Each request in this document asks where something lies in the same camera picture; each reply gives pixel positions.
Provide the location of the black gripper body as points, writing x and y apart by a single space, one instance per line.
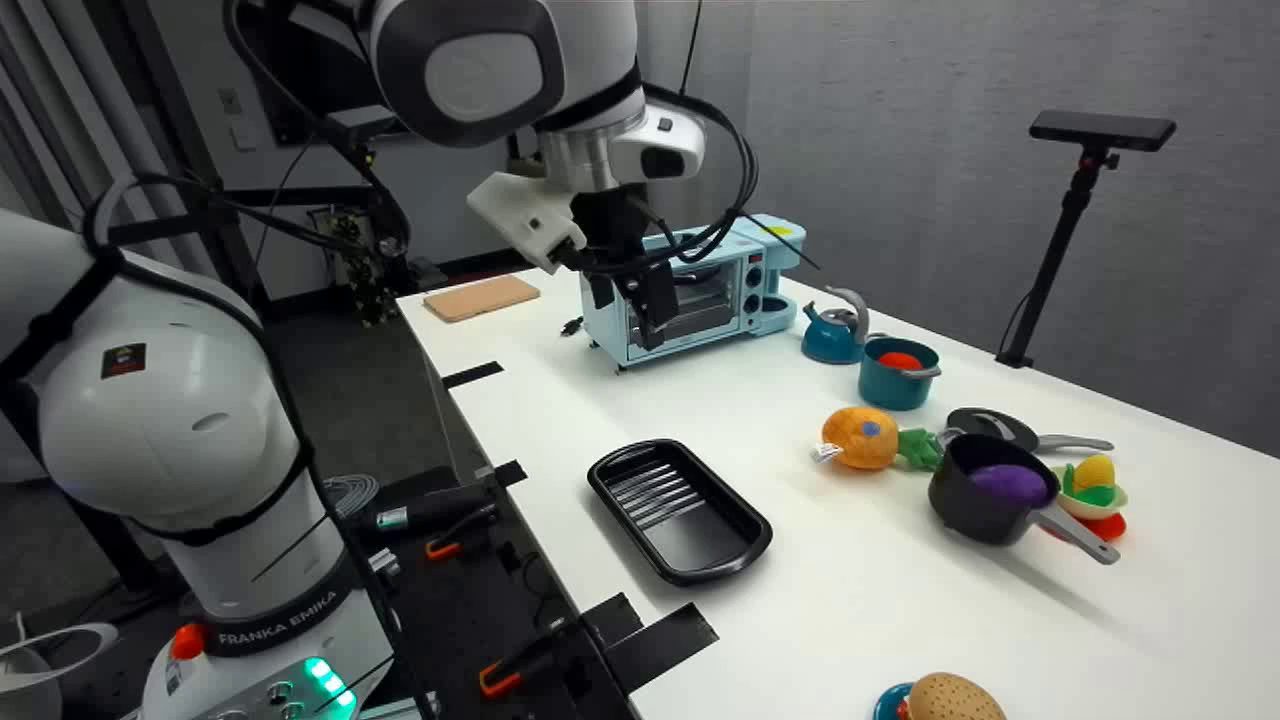
621 230

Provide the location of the orange pineapple plush toy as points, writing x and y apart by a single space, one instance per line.
860 442

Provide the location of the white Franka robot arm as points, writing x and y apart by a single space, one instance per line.
161 400

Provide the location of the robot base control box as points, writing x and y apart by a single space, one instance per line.
266 687

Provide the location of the light blue toy oven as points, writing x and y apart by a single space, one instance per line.
720 303

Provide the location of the orange toy in pot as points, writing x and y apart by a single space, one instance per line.
903 360

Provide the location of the blue toy pot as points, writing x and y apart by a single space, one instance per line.
899 387

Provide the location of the purple toy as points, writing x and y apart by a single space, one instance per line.
1011 485

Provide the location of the yellow green red toy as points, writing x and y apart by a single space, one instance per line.
1097 485

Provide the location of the brown bun toy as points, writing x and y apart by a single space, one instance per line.
954 696

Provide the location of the wooden cutting board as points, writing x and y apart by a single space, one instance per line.
481 299

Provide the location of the short black tape strip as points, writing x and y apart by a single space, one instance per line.
471 375
504 474

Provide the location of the black baking tray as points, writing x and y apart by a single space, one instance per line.
677 515

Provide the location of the black tool with teal band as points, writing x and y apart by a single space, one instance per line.
423 515

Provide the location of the orange black clamp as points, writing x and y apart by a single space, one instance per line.
504 678
447 546

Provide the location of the wide black tape strip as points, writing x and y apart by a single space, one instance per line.
657 641

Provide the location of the grey metal ladle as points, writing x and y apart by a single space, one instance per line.
994 424

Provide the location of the small blue plate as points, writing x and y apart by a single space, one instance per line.
884 702

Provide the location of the red emergency button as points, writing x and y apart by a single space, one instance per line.
190 641

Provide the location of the background tripod with camera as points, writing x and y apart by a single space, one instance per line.
365 274

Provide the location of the black camera stand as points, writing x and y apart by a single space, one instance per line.
1063 252

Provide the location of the black camera bar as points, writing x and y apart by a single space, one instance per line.
1100 131

